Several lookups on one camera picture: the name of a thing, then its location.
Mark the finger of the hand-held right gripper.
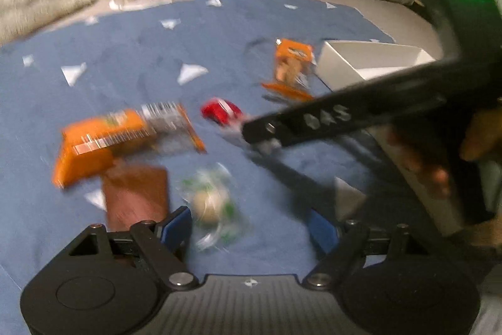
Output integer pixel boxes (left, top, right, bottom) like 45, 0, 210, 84
241, 58, 456, 148
251, 147, 365, 220

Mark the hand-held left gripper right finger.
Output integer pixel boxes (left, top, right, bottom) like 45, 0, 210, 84
303, 210, 424, 289

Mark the person's right hand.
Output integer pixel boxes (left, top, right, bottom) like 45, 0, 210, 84
388, 109, 502, 194

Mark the small brown snack packet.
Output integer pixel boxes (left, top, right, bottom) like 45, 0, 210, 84
101, 165, 170, 231

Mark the white cardboard box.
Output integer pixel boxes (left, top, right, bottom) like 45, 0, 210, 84
316, 40, 469, 228

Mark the green white candy packet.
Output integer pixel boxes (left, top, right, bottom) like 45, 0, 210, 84
179, 164, 252, 251

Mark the blue blanket with white triangles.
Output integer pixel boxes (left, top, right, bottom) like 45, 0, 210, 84
0, 0, 401, 335

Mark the red snack packet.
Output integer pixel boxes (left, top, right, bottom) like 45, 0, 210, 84
201, 97, 244, 128

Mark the orange cookie packet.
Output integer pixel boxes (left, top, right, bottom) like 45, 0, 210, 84
261, 39, 315, 101

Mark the long orange snack packet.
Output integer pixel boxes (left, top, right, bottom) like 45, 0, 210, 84
53, 101, 207, 189

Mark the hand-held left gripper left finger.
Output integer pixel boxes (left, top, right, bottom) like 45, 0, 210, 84
63, 206, 198, 290

